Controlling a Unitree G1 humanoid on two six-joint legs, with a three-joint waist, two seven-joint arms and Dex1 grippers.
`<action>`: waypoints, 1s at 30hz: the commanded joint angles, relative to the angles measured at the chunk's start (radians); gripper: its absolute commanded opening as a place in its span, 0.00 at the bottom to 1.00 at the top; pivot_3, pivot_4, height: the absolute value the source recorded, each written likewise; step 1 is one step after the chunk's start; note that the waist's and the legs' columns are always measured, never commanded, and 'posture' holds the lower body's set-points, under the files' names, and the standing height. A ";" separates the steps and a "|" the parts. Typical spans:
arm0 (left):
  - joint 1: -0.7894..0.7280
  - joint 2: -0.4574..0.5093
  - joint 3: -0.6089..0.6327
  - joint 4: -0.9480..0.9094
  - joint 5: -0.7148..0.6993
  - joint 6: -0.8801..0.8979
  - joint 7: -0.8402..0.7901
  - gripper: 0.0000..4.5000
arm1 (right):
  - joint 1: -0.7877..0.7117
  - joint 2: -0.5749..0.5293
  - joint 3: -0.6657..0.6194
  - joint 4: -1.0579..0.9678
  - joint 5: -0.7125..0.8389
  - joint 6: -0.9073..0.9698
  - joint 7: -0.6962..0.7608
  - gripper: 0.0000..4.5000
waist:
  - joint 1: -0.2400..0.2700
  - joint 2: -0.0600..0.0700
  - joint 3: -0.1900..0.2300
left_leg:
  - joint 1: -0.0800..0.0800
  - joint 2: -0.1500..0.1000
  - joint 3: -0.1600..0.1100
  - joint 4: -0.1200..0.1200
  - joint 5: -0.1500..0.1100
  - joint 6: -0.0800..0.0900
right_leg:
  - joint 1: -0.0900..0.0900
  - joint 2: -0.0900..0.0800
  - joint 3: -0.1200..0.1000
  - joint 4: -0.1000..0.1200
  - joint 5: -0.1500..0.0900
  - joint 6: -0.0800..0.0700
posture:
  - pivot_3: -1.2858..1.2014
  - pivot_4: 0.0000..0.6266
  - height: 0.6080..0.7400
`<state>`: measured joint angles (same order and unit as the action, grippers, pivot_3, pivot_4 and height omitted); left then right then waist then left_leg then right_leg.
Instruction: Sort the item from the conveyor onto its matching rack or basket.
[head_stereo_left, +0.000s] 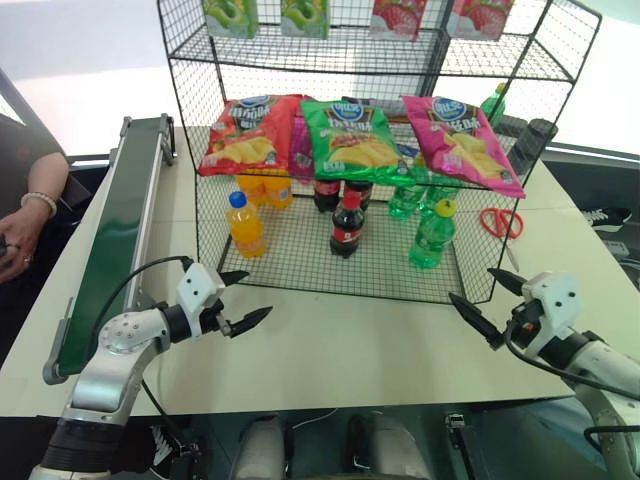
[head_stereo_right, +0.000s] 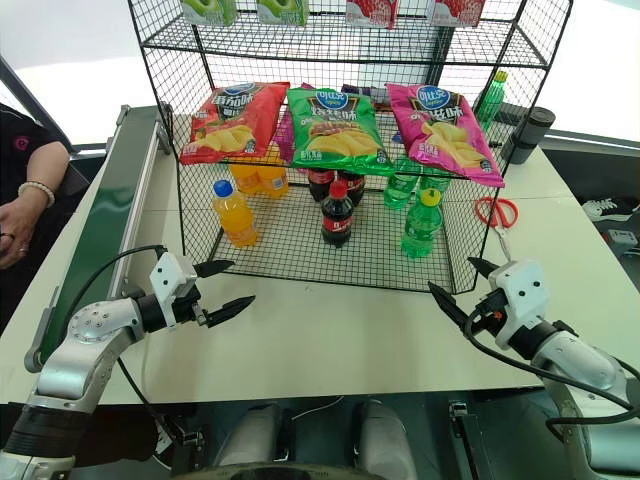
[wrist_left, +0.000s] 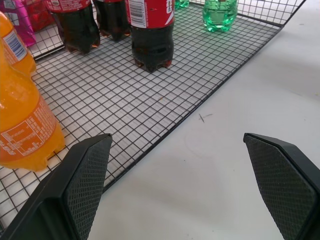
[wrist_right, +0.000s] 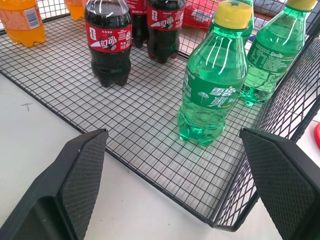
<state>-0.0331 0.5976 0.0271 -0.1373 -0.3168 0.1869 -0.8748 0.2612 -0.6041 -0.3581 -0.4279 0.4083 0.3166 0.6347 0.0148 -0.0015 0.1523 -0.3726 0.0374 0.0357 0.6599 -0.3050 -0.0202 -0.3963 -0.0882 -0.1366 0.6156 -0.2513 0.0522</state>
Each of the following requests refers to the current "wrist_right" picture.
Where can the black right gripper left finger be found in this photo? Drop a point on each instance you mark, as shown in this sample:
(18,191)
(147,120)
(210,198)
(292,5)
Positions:
(62,190)

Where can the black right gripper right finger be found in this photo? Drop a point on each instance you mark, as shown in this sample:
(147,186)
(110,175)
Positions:
(282,180)

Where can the red round object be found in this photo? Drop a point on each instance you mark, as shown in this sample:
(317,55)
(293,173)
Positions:
(316,136)

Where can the green Sprite bottle yellow cap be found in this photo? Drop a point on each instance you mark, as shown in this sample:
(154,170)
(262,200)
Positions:
(272,52)
(212,82)
(246,30)

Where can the dark cola bottle red label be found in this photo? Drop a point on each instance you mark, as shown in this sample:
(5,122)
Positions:
(138,22)
(108,47)
(162,32)

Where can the orange soda bottle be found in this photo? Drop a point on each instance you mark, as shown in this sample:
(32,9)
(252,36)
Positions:
(22,22)
(76,8)

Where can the red snack package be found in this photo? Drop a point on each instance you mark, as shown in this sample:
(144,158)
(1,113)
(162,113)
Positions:
(197,13)

